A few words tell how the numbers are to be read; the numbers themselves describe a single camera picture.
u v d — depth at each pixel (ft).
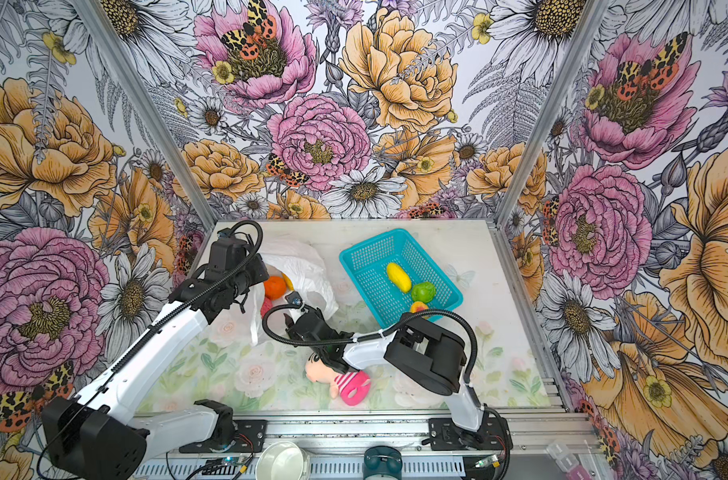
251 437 2.40
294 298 2.43
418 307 3.00
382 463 2.10
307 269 2.79
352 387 2.46
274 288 3.08
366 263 3.48
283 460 2.33
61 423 1.25
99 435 1.22
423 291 3.09
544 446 2.40
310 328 2.19
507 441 2.39
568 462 2.27
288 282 3.27
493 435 2.40
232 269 1.81
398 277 3.26
